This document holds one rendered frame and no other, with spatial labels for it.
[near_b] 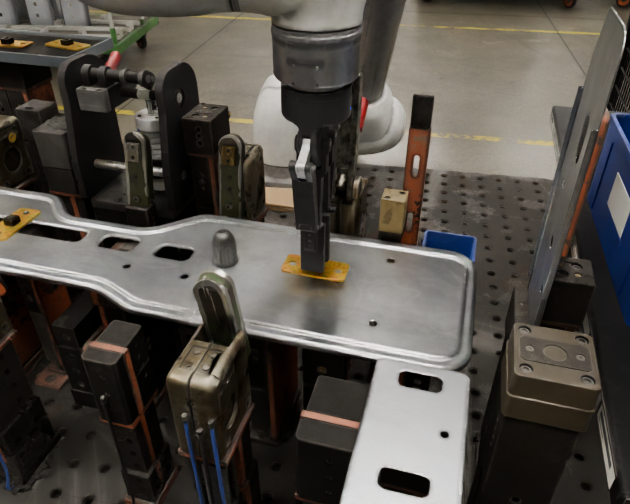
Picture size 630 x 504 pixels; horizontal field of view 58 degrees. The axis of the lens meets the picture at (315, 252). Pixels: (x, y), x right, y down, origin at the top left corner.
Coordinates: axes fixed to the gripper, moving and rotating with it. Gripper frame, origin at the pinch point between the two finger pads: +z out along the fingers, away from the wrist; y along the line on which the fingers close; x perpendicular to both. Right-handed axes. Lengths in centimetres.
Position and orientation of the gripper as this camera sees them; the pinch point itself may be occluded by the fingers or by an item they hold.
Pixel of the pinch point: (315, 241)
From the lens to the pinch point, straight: 70.8
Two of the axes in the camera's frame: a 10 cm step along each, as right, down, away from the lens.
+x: 9.6, 1.6, -2.2
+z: 0.0, 8.2, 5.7
